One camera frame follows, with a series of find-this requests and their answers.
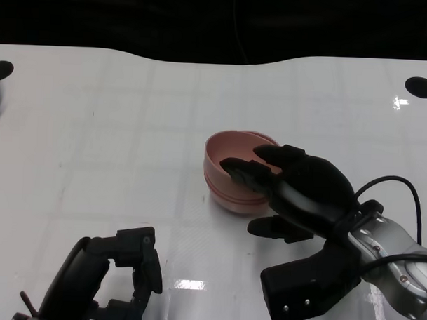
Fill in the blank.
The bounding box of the black backdrop cloth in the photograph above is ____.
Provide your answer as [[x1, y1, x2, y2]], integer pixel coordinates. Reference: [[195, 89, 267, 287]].
[[0, 0, 427, 72]]

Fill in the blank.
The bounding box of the black round table grommet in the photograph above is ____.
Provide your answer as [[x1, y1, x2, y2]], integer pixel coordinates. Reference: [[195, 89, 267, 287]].
[[404, 76, 427, 100], [0, 60, 15, 80]]

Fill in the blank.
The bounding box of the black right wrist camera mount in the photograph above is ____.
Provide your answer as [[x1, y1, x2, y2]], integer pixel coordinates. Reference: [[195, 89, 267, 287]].
[[259, 234, 363, 320]]

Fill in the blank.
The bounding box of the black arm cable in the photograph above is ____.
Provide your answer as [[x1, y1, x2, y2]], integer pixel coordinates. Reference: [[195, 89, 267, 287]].
[[349, 174, 427, 281], [18, 290, 42, 318]]

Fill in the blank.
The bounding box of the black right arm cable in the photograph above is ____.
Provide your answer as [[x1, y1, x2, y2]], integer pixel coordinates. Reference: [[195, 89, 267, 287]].
[[349, 174, 427, 281]]

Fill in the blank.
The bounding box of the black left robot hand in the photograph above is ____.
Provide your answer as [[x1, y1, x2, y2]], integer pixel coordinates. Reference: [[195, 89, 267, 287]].
[[37, 223, 165, 320]]

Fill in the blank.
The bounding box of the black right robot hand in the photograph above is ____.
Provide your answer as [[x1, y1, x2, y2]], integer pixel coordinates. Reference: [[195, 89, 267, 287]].
[[217, 141, 362, 247]]

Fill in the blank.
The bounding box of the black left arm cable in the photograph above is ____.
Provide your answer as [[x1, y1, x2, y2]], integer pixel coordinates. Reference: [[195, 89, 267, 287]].
[[18, 290, 42, 318]]

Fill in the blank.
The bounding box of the pink plastic bowl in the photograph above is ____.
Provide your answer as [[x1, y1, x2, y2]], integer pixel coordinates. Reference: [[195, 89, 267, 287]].
[[203, 130, 278, 206], [202, 129, 282, 200], [210, 191, 271, 217]]

